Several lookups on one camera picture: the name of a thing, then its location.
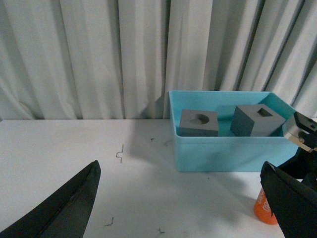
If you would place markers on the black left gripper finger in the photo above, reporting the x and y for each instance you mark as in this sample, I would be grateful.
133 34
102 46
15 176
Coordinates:
65 213

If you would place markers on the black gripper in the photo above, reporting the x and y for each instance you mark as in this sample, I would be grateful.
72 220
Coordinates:
293 202

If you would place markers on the gray cube with square hole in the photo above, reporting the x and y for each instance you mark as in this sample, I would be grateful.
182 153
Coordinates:
256 120

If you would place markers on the gray cube with round hole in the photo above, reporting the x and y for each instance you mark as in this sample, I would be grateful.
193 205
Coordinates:
197 123

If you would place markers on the blue plastic box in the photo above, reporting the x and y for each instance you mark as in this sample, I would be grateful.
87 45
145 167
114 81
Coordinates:
226 152

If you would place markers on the orange cylinder with numbers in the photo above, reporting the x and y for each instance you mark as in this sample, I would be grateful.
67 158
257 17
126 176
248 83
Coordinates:
263 211

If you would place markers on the white pleated curtain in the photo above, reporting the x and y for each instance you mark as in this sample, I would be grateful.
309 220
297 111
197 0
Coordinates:
119 59

